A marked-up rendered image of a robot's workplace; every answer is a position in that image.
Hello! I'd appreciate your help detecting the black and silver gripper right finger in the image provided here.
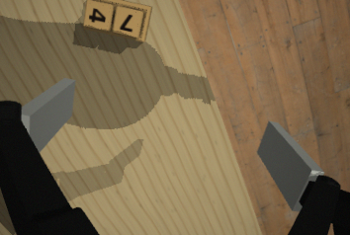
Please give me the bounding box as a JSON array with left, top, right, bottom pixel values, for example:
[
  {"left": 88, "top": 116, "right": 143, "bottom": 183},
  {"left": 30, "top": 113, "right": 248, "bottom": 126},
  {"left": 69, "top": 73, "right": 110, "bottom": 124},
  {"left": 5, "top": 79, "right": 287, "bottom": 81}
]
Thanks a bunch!
[{"left": 257, "top": 121, "right": 350, "bottom": 235}]

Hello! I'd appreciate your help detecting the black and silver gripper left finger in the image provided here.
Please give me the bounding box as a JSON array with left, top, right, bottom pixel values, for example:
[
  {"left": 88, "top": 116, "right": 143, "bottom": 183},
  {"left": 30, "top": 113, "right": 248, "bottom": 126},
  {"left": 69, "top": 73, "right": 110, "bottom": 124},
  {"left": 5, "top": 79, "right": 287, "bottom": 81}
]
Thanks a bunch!
[{"left": 0, "top": 78, "right": 99, "bottom": 235}]

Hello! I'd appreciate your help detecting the tan wooden cube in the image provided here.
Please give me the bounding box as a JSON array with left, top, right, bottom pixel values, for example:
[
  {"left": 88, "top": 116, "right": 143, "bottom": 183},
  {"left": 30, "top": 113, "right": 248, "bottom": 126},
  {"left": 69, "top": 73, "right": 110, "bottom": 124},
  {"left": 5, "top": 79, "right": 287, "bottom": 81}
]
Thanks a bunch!
[
  {"left": 112, "top": 6, "right": 145, "bottom": 39},
  {"left": 83, "top": 0, "right": 118, "bottom": 32}
]

